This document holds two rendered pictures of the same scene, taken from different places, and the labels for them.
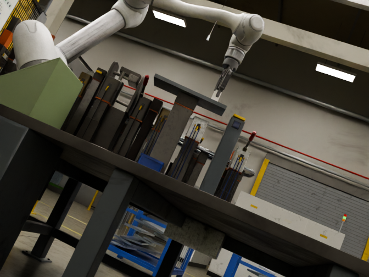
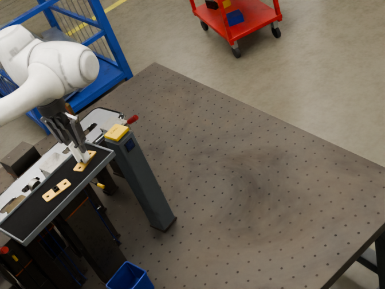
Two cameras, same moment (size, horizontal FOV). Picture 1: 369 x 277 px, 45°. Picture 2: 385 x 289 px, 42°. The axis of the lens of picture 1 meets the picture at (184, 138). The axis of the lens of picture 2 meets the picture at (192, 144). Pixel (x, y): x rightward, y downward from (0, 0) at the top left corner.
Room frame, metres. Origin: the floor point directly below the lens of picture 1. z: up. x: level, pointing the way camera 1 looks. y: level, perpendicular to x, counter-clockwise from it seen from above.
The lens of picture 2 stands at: (0.90, 0.49, 2.04)
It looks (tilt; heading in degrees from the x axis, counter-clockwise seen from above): 39 degrees down; 320
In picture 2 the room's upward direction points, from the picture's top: 22 degrees counter-clockwise
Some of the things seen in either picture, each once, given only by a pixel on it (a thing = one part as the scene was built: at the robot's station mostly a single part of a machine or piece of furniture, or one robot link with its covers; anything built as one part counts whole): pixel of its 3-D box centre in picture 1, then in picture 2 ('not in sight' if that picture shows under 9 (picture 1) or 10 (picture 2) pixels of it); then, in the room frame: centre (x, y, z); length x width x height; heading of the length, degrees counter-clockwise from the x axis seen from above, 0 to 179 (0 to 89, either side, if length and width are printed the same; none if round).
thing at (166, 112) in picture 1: (152, 145); (51, 243); (2.21, 0.13, 0.89); 0.12 x 0.08 x 0.38; 179
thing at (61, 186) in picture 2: not in sight; (55, 189); (2.04, 0.07, 1.17); 0.08 x 0.04 x 0.01; 75
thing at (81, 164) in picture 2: not in sight; (84, 159); (2.04, -0.05, 1.17); 0.08 x 0.04 x 0.01; 102
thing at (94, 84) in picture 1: (84, 107); not in sight; (2.18, 0.52, 0.91); 0.07 x 0.05 x 0.42; 179
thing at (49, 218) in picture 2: (189, 95); (58, 189); (2.05, 0.07, 1.16); 0.37 x 0.14 x 0.02; 89
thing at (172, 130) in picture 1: (168, 138); (91, 237); (2.05, 0.07, 0.92); 0.10 x 0.08 x 0.45; 89
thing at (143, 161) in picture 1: (148, 168); (130, 286); (1.94, 0.09, 0.75); 0.11 x 0.10 x 0.09; 89
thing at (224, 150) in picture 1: (218, 162); (142, 182); (2.04, -0.19, 0.92); 0.08 x 0.08 x 0.44; 89
